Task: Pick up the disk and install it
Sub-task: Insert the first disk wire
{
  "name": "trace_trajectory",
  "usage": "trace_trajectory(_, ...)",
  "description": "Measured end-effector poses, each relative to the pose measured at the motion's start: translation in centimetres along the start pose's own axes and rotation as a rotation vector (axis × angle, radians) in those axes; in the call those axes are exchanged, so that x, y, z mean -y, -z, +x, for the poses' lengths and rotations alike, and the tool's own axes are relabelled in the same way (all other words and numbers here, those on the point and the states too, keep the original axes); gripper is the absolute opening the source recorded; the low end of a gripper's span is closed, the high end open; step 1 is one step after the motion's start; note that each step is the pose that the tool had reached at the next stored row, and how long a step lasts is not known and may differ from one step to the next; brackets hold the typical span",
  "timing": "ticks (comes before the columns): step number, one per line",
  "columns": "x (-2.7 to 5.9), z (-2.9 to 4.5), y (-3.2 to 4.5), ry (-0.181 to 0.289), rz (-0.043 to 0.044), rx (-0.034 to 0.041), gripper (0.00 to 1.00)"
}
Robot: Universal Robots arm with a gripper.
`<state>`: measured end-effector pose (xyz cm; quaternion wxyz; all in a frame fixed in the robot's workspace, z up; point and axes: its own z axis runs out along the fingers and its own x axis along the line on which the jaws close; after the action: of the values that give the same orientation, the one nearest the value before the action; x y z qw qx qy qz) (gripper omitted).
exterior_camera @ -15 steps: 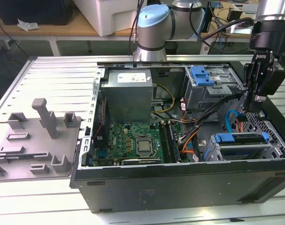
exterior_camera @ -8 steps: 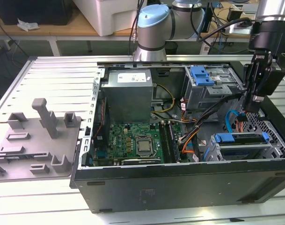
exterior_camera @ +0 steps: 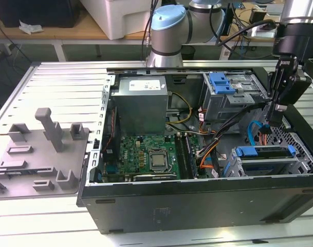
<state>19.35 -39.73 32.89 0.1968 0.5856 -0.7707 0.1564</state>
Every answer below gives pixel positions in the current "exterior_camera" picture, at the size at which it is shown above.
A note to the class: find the crumpled white paper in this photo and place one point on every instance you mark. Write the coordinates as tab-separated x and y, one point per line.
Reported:
30	28

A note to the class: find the metal disk bay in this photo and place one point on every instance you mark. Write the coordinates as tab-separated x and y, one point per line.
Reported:
264	161

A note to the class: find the flat white box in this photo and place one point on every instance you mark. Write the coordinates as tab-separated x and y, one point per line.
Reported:
274	9

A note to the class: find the hard disk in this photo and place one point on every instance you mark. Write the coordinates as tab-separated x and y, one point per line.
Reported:
246	151

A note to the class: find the wooden desk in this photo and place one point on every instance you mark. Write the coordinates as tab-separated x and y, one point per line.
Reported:
69	33
270	16

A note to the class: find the grey parts rack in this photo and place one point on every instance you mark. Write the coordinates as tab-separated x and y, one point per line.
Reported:
43	167

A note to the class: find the black PC case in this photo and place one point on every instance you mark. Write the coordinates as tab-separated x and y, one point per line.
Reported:
197	205

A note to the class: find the blue plastic drive latch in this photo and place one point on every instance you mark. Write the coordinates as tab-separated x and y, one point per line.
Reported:
220	85

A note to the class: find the large white appliance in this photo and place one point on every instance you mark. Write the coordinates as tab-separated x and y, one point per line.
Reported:
110	18

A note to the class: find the RAM stick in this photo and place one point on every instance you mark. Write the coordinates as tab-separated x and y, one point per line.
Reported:
180	157

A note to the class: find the silver CPU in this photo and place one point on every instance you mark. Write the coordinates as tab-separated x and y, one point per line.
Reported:
158	160

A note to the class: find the black graphics card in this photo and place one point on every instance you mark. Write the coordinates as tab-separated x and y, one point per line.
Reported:
156	177

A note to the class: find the small black cube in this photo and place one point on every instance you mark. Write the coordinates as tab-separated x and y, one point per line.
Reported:
257	15

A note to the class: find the metal optical drive cage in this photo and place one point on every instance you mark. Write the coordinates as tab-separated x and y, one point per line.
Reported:
223	108

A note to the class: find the grey power supply unit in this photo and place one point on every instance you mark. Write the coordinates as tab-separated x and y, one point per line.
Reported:
138	110

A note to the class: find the green motherboard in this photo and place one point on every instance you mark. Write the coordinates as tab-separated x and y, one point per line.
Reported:
131	154

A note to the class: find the large black box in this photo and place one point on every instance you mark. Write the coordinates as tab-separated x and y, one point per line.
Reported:
43	13

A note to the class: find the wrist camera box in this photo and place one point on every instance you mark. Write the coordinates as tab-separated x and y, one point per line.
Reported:
298	90

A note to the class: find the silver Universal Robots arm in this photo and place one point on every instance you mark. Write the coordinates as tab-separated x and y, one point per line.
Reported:
169	33

